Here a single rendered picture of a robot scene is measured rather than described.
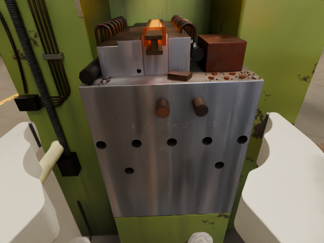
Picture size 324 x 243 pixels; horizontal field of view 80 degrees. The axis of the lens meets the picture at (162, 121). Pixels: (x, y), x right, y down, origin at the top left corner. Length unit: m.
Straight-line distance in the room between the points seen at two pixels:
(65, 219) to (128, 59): 1.11
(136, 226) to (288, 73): 0.69
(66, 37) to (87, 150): 0.39
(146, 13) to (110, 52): 0.49
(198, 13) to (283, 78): 0.44
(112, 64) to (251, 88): 0.30
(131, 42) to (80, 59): 0.23
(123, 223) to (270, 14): 0.75
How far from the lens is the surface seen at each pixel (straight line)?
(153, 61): 0.45
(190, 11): 0.93
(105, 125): 0.46
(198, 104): 0.39
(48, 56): 0.65
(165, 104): 0.39
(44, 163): 0.72
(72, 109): 0.71
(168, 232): 0.78
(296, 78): 0.75
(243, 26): 0.62
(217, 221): 0.75
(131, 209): 0.67
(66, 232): 1.33
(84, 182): 0.92
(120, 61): 0.46
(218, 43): 0.46
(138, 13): 0.92
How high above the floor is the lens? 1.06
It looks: 31 degrees down
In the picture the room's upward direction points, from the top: 2 degrees counter-clockwise
